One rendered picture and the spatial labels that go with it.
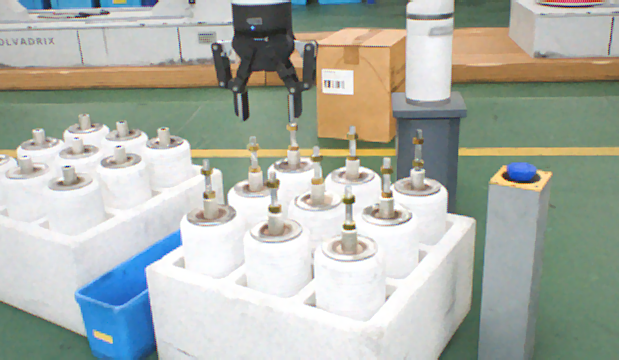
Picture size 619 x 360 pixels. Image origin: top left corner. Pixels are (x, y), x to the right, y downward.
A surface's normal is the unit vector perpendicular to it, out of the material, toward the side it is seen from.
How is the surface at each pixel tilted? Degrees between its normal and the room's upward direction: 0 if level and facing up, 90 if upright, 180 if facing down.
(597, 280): 0
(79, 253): 90
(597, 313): 0
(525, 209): 90
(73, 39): 90
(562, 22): 90
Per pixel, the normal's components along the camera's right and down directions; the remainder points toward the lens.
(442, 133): -0.10, 0.37
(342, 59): -0.39, 0.36
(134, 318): 0.86, 0.19
